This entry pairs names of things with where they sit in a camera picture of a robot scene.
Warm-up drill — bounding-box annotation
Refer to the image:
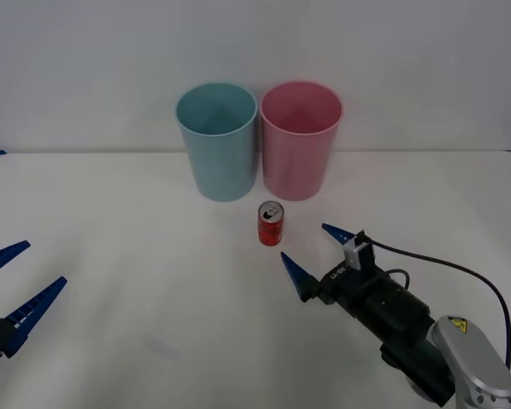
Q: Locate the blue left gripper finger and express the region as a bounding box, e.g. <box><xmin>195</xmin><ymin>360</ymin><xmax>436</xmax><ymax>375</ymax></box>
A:
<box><xmin>0</xmin><ymin>240</ymin><xmax>32</xmax><ymax>284</ymax></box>
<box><xmin>0</xmin><ymin>276</ymin><xmax>69</xmax><ymax>360</ymax></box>

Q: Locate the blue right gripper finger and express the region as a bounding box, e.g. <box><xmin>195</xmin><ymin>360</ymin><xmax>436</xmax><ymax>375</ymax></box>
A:
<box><xmin>321</xmin><ymin>222</ymin><xmax>356</xmax><ymax>249</ymax></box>
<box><xmin>279</xmin><ymin>251</ymin><xmax>325</xmax><ymax>303</ymax></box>

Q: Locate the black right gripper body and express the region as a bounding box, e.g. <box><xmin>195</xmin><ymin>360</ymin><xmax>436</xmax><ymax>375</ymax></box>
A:
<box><xmin>320</xmin><ymin>260</ymin><xmax>395</xmax><ymax>319</ymax></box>

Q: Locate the red drink can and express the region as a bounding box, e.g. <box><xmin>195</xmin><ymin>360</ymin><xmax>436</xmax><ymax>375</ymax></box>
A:
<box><xmin>257</xmin><ymin>200</ymin><xmax>285</xmax><ymax>247</ymax></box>

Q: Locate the pink plastic bin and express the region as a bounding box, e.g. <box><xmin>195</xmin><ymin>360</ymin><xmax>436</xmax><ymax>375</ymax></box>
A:
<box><xmin>259</xmin><ymin>81</ymin><xmax>344</xmax><ymax>202</ymax></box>

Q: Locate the pale blue plastic bin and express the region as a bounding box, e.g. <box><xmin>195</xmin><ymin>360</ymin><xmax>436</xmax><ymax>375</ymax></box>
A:
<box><xmin>175</xmin><ymin>82</ymin><xmax>258</xmax><ymax>203</ymax></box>

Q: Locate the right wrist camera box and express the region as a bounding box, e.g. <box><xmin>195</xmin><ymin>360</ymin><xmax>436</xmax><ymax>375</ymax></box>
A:
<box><xmin>343</xmin><ymin>229</ymin><xmax>376</xmax><ymax>272</ymax></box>

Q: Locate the black camera cable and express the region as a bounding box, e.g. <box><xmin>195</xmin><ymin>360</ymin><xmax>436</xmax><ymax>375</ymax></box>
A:
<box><xmin>365</xmin><ymin>239</ymin><xmax>511</xmax><ymax>370</ymax></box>

